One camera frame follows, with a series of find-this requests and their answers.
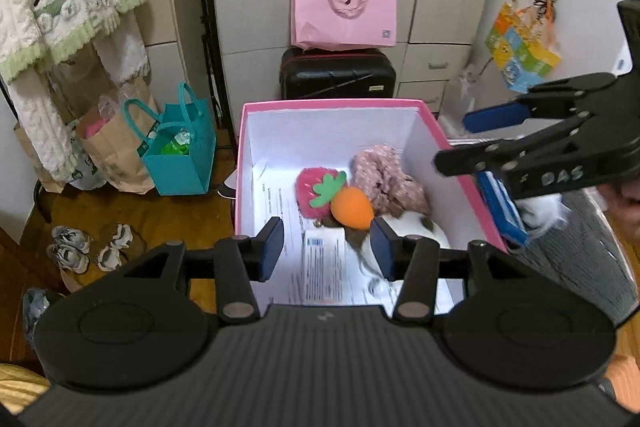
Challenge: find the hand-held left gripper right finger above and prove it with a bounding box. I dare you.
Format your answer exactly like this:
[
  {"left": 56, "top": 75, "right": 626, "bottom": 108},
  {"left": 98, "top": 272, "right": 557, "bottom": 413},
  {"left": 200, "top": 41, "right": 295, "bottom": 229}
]
[{"left": 371, "top": 217, "right": 526, "bottom": 323}]

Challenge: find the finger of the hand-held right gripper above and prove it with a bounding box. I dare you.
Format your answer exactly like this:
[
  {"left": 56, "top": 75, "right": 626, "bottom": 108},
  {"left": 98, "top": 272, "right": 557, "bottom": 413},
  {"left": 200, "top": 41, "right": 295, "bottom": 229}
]
[
  {"left": 462, "top": 73, "right": 618, "bottom": 134},
  {"left": 434, "top": 117, "right": 606, "bottom": 178}
]

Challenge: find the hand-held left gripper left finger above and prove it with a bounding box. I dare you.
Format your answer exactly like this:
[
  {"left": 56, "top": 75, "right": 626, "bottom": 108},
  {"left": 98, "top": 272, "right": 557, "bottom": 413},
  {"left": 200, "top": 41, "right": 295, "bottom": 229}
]
[{"left": 122, "top": 217, "right": 285, "bottom": 324}]

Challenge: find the white plush toy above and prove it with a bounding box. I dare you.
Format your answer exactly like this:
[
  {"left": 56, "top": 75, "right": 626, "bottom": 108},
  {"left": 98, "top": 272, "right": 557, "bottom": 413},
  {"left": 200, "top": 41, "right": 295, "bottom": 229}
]
[{"left": 357, "top": 213, "right": 448, "bottom": 280}]

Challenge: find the orange carrot plush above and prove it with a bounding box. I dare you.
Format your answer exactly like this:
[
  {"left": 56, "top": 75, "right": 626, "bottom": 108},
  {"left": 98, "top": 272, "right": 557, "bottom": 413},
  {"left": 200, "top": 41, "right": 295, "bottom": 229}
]
[{"left": 331, "top": 187, "right": 375, "bottom": 228}]

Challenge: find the white and blue packet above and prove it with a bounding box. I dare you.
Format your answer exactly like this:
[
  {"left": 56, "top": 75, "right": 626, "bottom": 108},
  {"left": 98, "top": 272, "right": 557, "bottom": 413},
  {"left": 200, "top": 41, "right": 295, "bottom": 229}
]
[{"left": 299, "top": 227, "right": 361, "bottom": 304}]

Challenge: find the pink strawberry plush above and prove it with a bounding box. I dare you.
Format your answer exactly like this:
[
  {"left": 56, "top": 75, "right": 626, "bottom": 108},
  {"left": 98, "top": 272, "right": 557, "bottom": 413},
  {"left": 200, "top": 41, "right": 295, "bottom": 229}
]
[{"left": 296, "top": 167, "right": 348, "bottom": 220}]

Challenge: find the floral fabric scrunchie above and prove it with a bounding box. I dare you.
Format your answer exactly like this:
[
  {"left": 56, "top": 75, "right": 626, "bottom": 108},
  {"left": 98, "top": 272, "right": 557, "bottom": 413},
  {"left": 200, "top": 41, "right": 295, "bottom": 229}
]
[{"left": 350, "top": 146, "right": 432, "bottom": 218}]

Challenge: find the pink cardboard box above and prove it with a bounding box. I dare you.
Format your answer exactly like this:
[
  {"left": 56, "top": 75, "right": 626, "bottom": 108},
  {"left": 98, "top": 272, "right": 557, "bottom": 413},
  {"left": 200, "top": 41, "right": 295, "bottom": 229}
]
[{"left": 232, "top": 98, "right": 511, "bottom": 308}]

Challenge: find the person's right hand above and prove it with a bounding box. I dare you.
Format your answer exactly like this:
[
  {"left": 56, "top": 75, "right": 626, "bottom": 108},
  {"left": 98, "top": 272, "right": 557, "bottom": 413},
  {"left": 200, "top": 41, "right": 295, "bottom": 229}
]
[{"left": 595, "top": 182, "right": 640, "bottom": 248}]

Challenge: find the clear plastic bag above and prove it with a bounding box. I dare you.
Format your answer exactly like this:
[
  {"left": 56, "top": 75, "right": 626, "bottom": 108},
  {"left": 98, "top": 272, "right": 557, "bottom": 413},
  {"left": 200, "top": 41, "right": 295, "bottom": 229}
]
[{"left": 440, "top": 64, "right": 482, "bottom": 138}]

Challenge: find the printed paper sheet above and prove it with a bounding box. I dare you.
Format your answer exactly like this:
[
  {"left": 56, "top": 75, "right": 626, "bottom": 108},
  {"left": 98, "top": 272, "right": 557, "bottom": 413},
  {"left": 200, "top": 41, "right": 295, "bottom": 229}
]
[{"left": 250, "top": 157, "right": 451, "bottom": 308}]

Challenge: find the blue tissue packet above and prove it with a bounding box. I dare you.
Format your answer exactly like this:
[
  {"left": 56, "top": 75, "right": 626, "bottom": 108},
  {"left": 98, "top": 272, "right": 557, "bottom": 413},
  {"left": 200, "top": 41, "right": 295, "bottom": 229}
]
[{"left": 475, "top": 169, "right": 531, "bottom": 248}]

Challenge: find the colourful paper bag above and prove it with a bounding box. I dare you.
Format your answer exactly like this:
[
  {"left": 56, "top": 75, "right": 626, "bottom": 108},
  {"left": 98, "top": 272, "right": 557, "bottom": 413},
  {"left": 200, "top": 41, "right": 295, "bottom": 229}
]
[{"left": 485, "top": 0, "right": 563, "bottom": 94}]

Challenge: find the teal tote bag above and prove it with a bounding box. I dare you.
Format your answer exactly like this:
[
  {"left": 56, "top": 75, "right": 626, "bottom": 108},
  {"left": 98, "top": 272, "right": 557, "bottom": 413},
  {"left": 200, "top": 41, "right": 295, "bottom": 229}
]
[{"left": 122, "top": 82, "right": 217, "bottom": 196}]

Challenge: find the black suitcase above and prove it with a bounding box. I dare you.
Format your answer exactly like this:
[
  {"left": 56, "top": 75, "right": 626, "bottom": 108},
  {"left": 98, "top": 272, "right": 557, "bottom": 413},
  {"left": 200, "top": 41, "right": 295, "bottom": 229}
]
[{"left": 279, "top": 47, "right": 398, "bottom": 102}]

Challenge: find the brown paper bag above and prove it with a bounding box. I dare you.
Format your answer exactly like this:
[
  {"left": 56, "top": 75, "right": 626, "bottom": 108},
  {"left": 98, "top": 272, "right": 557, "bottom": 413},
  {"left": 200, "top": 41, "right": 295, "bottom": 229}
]
[
  {"left": 75, "top": 96, "right": 161, "bottom": 195},
  {"left": 12, "top": 122, "right": 66, "bottom": 192}
]

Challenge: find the pair of sneakers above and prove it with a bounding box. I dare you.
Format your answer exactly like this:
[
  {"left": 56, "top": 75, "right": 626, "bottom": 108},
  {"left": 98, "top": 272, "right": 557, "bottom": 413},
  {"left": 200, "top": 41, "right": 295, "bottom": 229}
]
[{"left": 47, "top": 226, "right": 91, "bottom": 273}]

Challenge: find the black clothes rack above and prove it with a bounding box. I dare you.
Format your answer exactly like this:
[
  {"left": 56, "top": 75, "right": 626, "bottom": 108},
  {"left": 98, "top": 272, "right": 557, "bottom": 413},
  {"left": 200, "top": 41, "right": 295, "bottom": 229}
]
[{"left": 32, "top": 179, "right": 57, "bottom": 224}]

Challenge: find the yellow quilt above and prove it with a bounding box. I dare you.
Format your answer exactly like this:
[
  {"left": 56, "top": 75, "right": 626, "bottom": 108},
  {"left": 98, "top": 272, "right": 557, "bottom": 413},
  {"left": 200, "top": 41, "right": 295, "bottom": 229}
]
[{"left": 0, "top": 362, "right": 51, "bottom": 403}]

